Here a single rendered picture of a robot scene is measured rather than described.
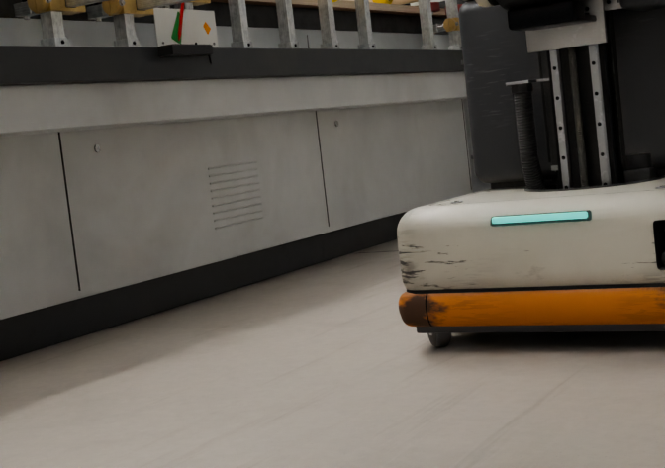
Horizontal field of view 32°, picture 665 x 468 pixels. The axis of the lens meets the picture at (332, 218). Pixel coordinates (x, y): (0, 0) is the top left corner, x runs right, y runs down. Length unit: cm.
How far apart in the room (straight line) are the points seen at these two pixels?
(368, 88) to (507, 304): 187
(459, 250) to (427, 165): 256
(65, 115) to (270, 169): 116
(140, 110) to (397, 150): 180
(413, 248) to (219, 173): 135
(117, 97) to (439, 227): 98
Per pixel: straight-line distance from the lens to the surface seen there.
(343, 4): 415
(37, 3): 267
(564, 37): 232
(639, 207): 205
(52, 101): 266
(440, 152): 486
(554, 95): 237
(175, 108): 300
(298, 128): 387
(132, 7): 288
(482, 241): 215
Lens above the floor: 45
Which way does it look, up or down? 4 degrees down
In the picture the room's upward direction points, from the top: 7 degrees counter-clockwise
